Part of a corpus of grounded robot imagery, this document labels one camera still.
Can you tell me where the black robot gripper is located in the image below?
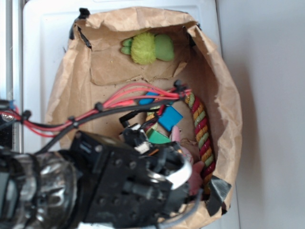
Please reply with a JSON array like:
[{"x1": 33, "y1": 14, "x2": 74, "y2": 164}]
[{"x1": 70, "y1": 112, "x2": 193, "y2": 229}]

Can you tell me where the green wooden block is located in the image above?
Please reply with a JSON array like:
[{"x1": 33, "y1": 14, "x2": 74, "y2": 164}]
[{"x1": 146, "y1": 129, "x2": 171, "y2": 144}]

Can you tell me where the robot arm with foil wrap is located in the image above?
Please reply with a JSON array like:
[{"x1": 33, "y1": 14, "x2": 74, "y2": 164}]
[{"x1": 0, "y1": 113, "x2": 203, "y2": 229}]

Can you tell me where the blue wooden block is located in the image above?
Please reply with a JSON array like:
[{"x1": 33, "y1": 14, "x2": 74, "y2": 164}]
[{"x1": 138, "y1": 92, "x2": 183, "y2": 132}]

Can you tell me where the pink plush bunny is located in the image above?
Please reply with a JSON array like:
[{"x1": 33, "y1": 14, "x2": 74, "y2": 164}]
[{"x1": 170, "y1": 125, "x2": 204, "y2": 196}]

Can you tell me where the brown paper bag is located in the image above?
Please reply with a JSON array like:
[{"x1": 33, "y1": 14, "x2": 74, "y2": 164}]
[{"x1": 46, "y1": 7, "x2": 243, "y2": 218}]

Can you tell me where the green fuzzy plush toy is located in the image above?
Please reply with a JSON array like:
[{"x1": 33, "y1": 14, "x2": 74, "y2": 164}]
[{"x1": 121, "y1": 32, "x2": 175, "y2": 65}]

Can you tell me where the white plastic tray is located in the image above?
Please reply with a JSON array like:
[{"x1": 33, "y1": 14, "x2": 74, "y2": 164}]
[{"x1": 23, "y1": 0, "x2": 239, "y2": 229}]

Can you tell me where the white ribbon cable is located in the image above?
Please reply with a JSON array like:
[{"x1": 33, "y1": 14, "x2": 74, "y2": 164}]
[{"x1": 166, "y1": 156, "x2": 193, "y2": 190}]

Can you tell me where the red and black cable bundle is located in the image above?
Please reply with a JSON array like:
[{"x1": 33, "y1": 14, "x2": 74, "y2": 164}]
[{"x1": 0, "y1": 80, "x2": 193, "y2": 153}]

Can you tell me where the multicolour twisted rope toy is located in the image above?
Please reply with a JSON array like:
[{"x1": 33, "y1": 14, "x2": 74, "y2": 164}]
[{"x1": 145, "y1": 89, "x2": 217, "y2": 195}]

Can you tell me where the aluminium frame rail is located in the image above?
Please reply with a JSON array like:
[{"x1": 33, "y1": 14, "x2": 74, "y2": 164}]
[{"x1": 0, "y1": 0, "x2": 26, "y2": 153}]

